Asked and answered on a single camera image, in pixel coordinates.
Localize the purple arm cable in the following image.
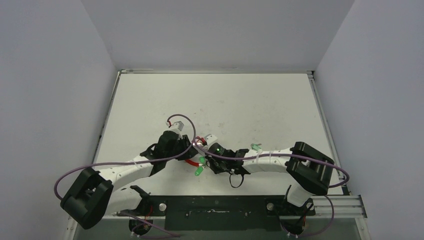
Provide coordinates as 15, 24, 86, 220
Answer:
195, 142, 350, 239
53, 114, 197, 239

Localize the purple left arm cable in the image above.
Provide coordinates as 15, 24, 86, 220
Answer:
53, 114, 197, 239

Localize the metal keyring with red grip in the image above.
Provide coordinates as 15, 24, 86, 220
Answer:
185, 138, 208, 167

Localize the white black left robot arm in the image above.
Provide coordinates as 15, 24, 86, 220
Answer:
60, 130, 199, 230

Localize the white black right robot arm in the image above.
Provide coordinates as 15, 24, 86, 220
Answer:
205, 141, 335, 215

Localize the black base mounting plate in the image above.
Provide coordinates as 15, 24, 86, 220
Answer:
130, 195, 316, 232

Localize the aluminium table frame rail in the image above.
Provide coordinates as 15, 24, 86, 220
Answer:
306, 71, 367, 219

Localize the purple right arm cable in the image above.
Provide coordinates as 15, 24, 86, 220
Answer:
195, 142, 350, 239

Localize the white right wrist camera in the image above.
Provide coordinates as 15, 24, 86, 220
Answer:
202, 133, 218, 146

